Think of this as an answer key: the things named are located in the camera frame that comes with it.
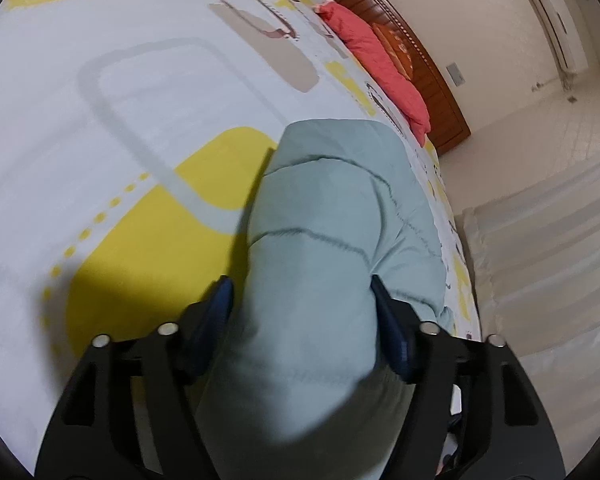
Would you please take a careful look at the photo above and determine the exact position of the light green puffer coat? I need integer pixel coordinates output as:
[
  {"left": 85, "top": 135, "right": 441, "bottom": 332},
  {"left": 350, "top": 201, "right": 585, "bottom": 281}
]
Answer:
[{"left": 196, "top": 119, "right": 453, "bottom": 479}]

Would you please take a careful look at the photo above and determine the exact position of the beige striped curtain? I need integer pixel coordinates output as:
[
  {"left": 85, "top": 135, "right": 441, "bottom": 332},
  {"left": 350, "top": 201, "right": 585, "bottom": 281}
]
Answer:
[{"left": 456, "top": 154, "right": 600, "bottom": 470}]

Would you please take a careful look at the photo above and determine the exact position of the patterned white bed sheet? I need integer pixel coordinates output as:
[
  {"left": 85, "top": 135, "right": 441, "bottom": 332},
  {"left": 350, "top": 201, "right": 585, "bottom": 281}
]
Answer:
[{"left": 0, "top": 0, "right": 480, "bottom": 471}]

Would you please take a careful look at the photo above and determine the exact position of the wooden headboard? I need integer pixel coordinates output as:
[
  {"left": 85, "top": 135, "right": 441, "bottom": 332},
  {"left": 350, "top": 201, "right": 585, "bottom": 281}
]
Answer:
[{"left": 335, "top": 0, "right": 471, "bottom": 155}]

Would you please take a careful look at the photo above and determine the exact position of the red pillow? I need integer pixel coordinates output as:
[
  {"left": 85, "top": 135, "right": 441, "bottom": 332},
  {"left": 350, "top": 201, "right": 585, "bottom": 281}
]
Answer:
[{"left": 314, "top": 0, "right": 431, "bottom": 146}]

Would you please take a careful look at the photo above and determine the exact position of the orange cushion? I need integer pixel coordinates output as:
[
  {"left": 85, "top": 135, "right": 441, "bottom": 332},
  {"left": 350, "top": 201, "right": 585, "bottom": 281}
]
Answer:
[{"left": 372, "top": 23, "right": 414, "bottom": 80}]

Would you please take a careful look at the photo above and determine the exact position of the grey wall switch panel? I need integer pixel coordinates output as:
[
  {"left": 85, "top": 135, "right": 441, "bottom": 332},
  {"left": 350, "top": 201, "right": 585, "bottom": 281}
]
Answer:
[{"left": 445, "top": 63, "right": 466, "bottom": 87}]

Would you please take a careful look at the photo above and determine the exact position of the white wall air conditioner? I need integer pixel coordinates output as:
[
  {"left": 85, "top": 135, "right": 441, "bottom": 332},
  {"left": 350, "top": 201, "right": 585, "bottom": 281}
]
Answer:
[{"left": 530, "top": 0, "right": 588, "bottom": 75}]

